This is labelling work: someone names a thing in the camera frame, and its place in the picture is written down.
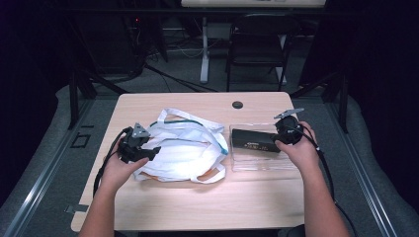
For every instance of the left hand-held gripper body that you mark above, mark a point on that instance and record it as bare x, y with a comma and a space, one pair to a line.
131, 146

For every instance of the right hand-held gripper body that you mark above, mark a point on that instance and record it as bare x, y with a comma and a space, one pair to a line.
288, 130

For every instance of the white green orange tote bag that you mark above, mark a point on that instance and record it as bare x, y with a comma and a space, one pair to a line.
184, 158

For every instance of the black rectangular box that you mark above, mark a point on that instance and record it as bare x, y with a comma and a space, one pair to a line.
250, 140

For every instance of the clear plastic container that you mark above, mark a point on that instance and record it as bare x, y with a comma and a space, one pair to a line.
257, 161

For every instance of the person's right hand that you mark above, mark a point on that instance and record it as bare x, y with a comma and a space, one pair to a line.
303, 153

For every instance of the person's left hand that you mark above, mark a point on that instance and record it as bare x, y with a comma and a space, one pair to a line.
118, 173

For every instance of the black metal stand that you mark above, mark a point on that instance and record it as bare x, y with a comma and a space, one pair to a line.
73, 98
343, 102

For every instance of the grey tape piece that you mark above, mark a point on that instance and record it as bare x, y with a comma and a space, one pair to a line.
77, 208

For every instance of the black folding chair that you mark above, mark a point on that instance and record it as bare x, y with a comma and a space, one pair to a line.
257, 49

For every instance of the dark equipment cabinet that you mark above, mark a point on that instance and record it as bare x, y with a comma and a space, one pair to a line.
112, 46

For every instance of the white desk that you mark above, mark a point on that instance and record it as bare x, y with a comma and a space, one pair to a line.
205, 49

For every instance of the metal floor rail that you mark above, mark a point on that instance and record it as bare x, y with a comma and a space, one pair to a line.
42, 177
365, 177

